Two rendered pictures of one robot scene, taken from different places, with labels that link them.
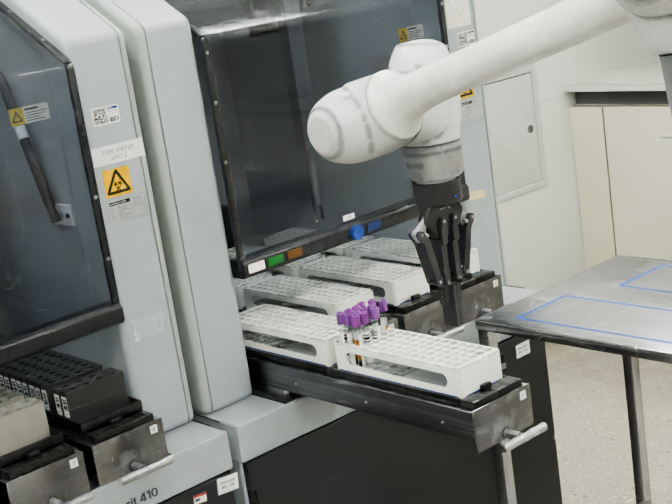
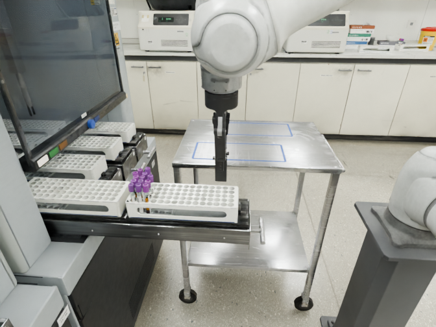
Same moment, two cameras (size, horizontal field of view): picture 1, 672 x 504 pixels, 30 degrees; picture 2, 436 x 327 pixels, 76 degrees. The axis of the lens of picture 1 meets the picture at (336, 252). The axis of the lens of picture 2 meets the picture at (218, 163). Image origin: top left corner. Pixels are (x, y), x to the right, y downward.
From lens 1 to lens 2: 151 cm
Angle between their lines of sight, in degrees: 45
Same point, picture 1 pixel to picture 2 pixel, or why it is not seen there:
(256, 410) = (65, 255)
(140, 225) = not seen: outside the picture
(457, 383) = (235, 215)
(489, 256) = not seen: hidden behind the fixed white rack
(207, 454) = (48, 311)
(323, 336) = (110, 198)
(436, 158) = not seen: hidden behind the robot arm
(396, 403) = (185, 232)
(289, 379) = (85, 228)
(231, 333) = (31, 211)
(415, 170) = (220, 84)
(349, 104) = (259, 11)
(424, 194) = (224, 101)
